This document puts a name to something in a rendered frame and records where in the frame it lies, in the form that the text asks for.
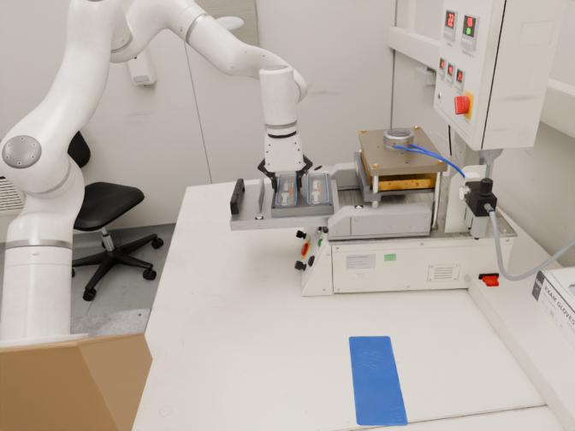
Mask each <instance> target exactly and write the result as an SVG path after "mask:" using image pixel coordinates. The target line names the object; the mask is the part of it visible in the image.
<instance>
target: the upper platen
mask: <svg viewBox="0 0 575 431"><path fill-rule="evenodd" d="M361 157H362V161H363V164H364V167H365V172H366V175H367V178H368V181H369V184H370V190H372V176H370V173H369V170H368V168H367V164H366V161H365V157H364V154H363V151H361ZM435 181H436V173H423V174H394V175H379V190H380V192H381V196H385V195H401V194H417V193H433V192H434V190H435Z"/></svg>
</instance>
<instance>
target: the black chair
mask: <svg viewBox="0 0 575 431"><path fill-rule="evenodd" d="M68 154H69V156H70V157H71V158H72V159H73V160H74V161H75V162H76V163H77V165H78V166H79V168H82V167H84V166H85V165H87V163H88V162H89V160H90V157H91V151H90V148H89V147H88V145H87V143H86V141H85V140H84V138H83V136H82V135H81V133H80V130H79V131H78V132H77V133H76V134H75V135H74V136H73V138H72V140H71V142H70V144H69V146H68ZM144 198H145V196H144V193H143V192H142V191H141V190H140V189H139V188H136V187H132V186H124V185H118V184H113V183H108V182H102V181H99V182H94V183H91V184H89V185H87V186H85V194H84V199H83V203H82V205H81V208H80V212H79V214H78V215H77V217H76V220H75V222H74V228H73V229H76V230H80V231H84V232H91V231H96V230H99V229H101V230H102V239H103V241H102V247H103V248H104V249H106V250H105V251H104V252H101V253H98V254H95V255H91V256H89V257H83V258H80V259H76V260H73V261H72V267H80V266H89V265H99V264H100V266H99V267H98V269H97V271H96V272H95V274H94V275H93V277H92V278H91V279H90V280H89V282H88V283H87V285H86V287H85V291H84V293H83V294H84V295H83V299H84V300H85V301H92V299H93V297H94V296H95V294H96V292H97V291H96V290H95V289H94V287H95V286H96V285H97V284H98V282H99V281H100V280H101V279H102V278H103V277H104V276H105V275H106V274H107V273H108V272H109V271H110V270H111V269H112V268H113V267H114V266H115V265H116V264H122V265H127V266H134V267H138V268H143V269H146V270H145V271H144V272H143V278H144V279H150V280H154V279H155V278H156V276H157V272H156V271H154V270H152V267H153V264H152V263H148V262H145V261H142V260H139V259H138V258H135V257H131V256H129V254H131V253H133V252H134V251H136V250H138V249H139V248H140V247H142V246H143V245H146V244H147V243H149V242H151V241H152V240H153V242H152V243H151V245H152V247H153V248H154V249H157V248H159V246H161V245H163V240H162V239H160V238H157V234H155V233H154V234H151V235H149V236H146V237H144V238H142V239H138V240H136V241H134V242H131V243H129V244H126V245H122V246H120V247H116V246H115V245H114V242H113V240H112V238H111V236H110V233H109V232H107V230H106V227H105V226H107V225H108V224H110V223H111V222H113V221H114V220H115V219H117V218H118V217H120V216H122V215H123V214H125V213H126V212H128V211H129V210H130V209H132V208H133V207H135V206H136V205H138V204H140V203H141V202H142V201H143V200H144Z"/></svg>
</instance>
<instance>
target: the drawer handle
mask: <svg viewBox="0 0 575 431"><path fill-rule="evenodd" d="M243 191H245V183H244V180H243V179H238V180H237V181H236V184H235V187H234V191H233V194H232V197H231V199H230V202H229V203H230V211H231V215H238V214H239V209H238V205H239V201H240V196H241V193H242V192H243Z"/></svg>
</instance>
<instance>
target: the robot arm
mask: <svg viewBox="0 0 575 431"><path fill-rule="evenodd" d="M163 29H169V30H171V31H172V32H174V33H175V34H176V35H177V36H178V37H180V38H181V39H182V40H183V41H185V42H186V43H187V44H188V45H189V46H191V47H192V48H193V49H194V50H196V51H197V52H198V53H199V54H200V55H201V56H202V57H204V58H205V59H206V60H207V61H208V62H210V63H211V64H212V65H213V66H215V67H216V68H217V69H219V70H220V71H221V72H223V73H225V74H227V75H239V76H247V77H251V78H254V79H257V80H260V86H261V94H262V102H263V110H264V123H265V125H263V128H264V130H266V131H267V133H266V134H265V137H264V155H265V158H264V159H263V160H262V162H261V163H260V164H259V165H258V170H260V171H261V172H262V173H264V174H265V175H266V176H267V177H269V178H270V180H271V185H272V189H275V193H277V178H276V172H287V171H295V173H296V174H297V175H296V183H297V192H299V188H300V187H302V179H301V178H302V176H303V175H304V174H305V173H306V172H307V170H308V169H310V168H311V167H312V166H313V162H312V161H311V160H310V159H308V158H307V157H306V156H305V155H304V154H303V150H302V144H301V139H300V136H299V131H297V129H298V122H297V110H296V106H297V103H299V102H300V101H301V100H303V99H304V97H305V96H306V94H307V89H308V88H307V84H306V82H305V80H304V78H303V77H302V76H301V75H300V74H299V73H298V72H297V71H296V70H295V69H294V68H292V67H291V66H290V65H289V64H288V63H286V62H285V61H283V60H282V59H281V58H280V57H279V56H277V55H275V54H273V53H271V52H269V51H267V50H264V49H261V48H258V47H256V46H252V45H249V44H244V43H242V42H241V41H239V40H238V39H237V38H236V37H235V36H234V35H233V34H232V33H230V32H229V31H228V30H227V29H226V28H224V27H223V26H222V25H221V24H220V23H218V22H217V21H216V20H215V19H214V18H212V17H211V16H210V15H209V14H207V13H206V12H205V11H204V10H203V9H201V8H200V7H199V6H198V5H197V4H196V3H195V2H194V1H193V0H133V3H132V5H131V7H130V9H129V11H128V12H127V14H126V15H125V12H124V9H123V7H122V3H121V1H120V0H71V2H70V5H69V8H68V18H67V33H66V45H65V51H64V56H63V59H62V65H61V67H60V69H59V71H58V73H57V75H56V78H55V80H54V83H53V85H52V87H51V89H50V91H49V93H48V94H47V96H46V98H45V99H44V100H43V102H42V103H41V104H40V105H39V106H38V107H36V108H35V109H34V110H33V111H32V112H30V113H29V114H28V115H27V116H25V117H24V118H23V119H22V120H21V121H19V122H18V123H17V124H16V125H15V126H14V127H13V128H12V129H11V130H10V131H9V132H8V133H7V135H6V136H5V137H4V139H3V141H2V143H1V144H0V171H1V173H2V174H3V176H4V177H5V178H6V179H7V180H8V181H9V182H10V183H12V184H13V185H15V186H17V187H18V188H20V189H21V190H22V191H24V192H25V193H26V202H25V205H24V208H23V210H22V212H21V213H20V214H19V215H18V216H17V217H16V218H15V219H14V220H13V221H12V222H11V223H10V224H9V227H8V230H7V236H6V246H5V259H4V273H3V300H2V314H1V323H0V348H2V347H11V346H20V345H36V344H45V343H53V342H61V341H69V340H77V339H88V338H89V334H70V313H71V281H72V248H73V228H74V222H75V220H76V217H77V215H78V214H79V212H80V208H81V205H82V203H83V199H84V194H85V183H84V178H83V174H82V173H81V170H80V168H79V166H78V165H77V163H76V162H75V161H74V160H73V159H72V158H71V157H70V156H69V154H68V146H69V144H70V142H71V140H72V138H73V136H74V135H75V134H76V133H77V132H78V131H79V130H80V129H81V128H82V127H83V126H85V124H87V122H89V120H91V118H92V116H93V114H94V112H95V111H96V109H97V107H98V104H99V102H100V100H101V97H102V96H103V94H104V90H105V87H106V84H107V80H108V76H109V69H110V62H112V63H122V62H127V61H130V60H132V59H134V58H135V57H136V56H137V55H138V54H139V53H140V52H141V51H142V50H143V49H144V48H145V47H146V46H147V45H148V44H149V43H150V42H151V40H152V39H153V38H154V37H155V36H156V35H157V34H158V33H159V32H161V31H162V30H163ZM304 163H306V165H305V166H304V167H303V165H304ZM264 165H265V166H266V168H265V167H264Z"/></svg>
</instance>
